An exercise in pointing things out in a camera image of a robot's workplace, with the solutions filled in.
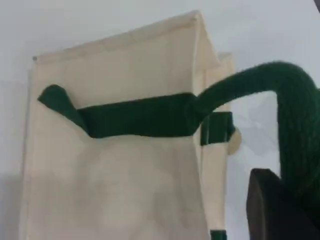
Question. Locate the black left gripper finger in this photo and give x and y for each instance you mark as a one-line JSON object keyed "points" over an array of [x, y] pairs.
{"points": [[270, 212]]}

